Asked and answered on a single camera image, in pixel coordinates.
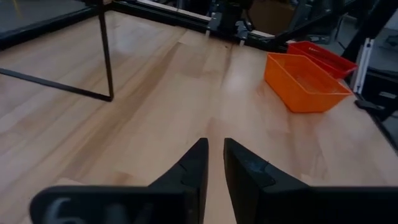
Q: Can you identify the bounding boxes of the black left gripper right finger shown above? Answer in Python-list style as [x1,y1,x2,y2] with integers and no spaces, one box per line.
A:
[223,138,398,224]

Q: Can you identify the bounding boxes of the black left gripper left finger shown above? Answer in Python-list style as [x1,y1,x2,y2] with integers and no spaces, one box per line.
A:
[29,138,210,224]

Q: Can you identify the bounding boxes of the orange plastic basket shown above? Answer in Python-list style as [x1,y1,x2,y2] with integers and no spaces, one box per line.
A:
[263,52,353,114]

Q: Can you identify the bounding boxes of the red plastic basket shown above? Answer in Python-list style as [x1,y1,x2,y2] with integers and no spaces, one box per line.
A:
[286,40,359,80]

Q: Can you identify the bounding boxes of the silver aluminium extrusion bar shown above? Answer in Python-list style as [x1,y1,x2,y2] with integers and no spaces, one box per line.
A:
[353,37,374,95]

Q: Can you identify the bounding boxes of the brown cardboard box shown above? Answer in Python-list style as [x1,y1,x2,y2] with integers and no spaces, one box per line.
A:
[248,0,296,35]

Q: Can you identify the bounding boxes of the black aluminium rig frame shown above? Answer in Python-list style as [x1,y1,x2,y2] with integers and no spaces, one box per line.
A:
[0,0,398,153]

